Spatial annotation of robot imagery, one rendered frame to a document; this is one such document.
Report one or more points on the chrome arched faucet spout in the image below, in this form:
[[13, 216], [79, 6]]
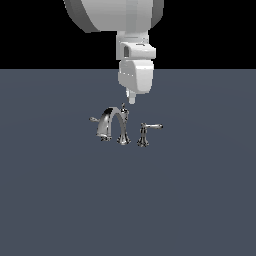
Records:
[[117, 115]]

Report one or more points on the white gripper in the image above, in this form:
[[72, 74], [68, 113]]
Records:
[[136, 76]]

